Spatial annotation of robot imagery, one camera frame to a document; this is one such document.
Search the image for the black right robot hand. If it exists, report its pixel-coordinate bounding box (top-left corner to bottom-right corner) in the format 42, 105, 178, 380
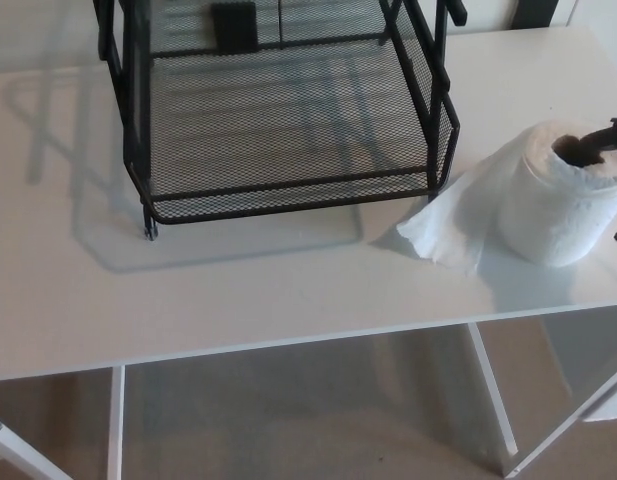
569, 117, 617, 247

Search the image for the white toilet paper roll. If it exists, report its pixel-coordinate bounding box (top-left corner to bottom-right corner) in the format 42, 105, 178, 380
396, 119, 617, 277

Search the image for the black chair back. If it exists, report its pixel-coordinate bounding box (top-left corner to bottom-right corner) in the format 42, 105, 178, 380
510, 0, 560, 27

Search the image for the white metal desk leg frame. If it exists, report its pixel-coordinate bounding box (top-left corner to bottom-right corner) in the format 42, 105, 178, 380
466, 322, 617, 477
0, 366, 127, 480

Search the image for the black wire mesh file tray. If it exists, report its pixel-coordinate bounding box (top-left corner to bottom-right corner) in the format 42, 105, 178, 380
90, 0, 462, 244

